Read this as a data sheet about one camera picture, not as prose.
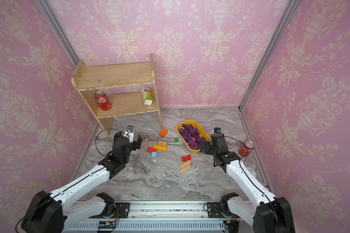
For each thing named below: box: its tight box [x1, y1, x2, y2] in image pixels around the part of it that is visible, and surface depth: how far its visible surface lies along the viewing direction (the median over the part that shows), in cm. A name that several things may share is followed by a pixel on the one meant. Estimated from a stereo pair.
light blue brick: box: [151, 151, 158, 159], surface depth 94 cm
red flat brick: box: [146, 147, 158, 153], surface depth 99 cm
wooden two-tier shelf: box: [70, 53, 163, 137], surface depth 83 cm
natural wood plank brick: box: [179, 159, 192, 175], surface depth 90 cm
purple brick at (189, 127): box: [181, 123, 194, 131], surface depth 105 cm
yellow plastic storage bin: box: [176, 119, 211, 154], surface depth 103 cm
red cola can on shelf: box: [94, 91, 112, 111], surface depth 86 cm
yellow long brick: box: [153, 144, 168, 152], surface depth 99 cm
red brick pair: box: [181, 154, 192, 163], surface depth 92 cm
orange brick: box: [159, 128, 168, 138], surface depth 107 cm
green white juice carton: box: [141, 87, 154, 106], surface depth 94 cm
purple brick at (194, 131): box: [190, 127, 200, 136], surface depth 105 cm
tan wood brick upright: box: [157, 140, 168, 147], surface depth 100 cm
